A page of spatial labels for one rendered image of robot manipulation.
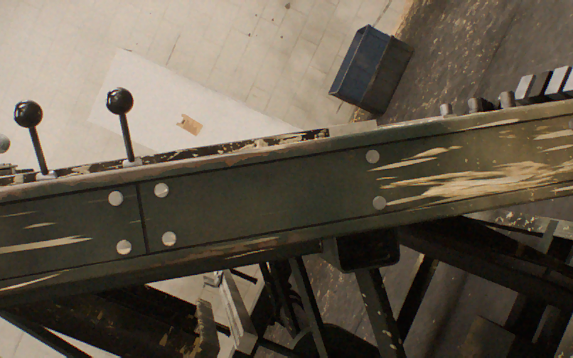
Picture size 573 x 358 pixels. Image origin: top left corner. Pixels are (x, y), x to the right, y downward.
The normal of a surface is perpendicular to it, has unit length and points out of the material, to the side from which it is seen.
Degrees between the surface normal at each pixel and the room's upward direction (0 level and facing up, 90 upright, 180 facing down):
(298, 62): 90
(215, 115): 90
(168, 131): 90
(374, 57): 90
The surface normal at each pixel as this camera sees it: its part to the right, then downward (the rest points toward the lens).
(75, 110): 0.09, 0.16
